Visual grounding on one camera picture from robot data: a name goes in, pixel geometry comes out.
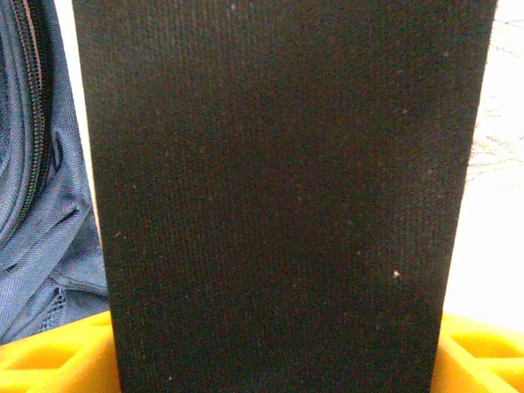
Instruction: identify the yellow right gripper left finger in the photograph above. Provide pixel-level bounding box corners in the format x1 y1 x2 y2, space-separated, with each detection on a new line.
0 309 123 393

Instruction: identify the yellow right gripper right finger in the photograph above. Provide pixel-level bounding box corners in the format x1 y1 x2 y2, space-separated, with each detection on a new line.
428 312 524 393

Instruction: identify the navy blue backpack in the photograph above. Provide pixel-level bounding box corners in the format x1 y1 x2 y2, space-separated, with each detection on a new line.
0 0 111 346

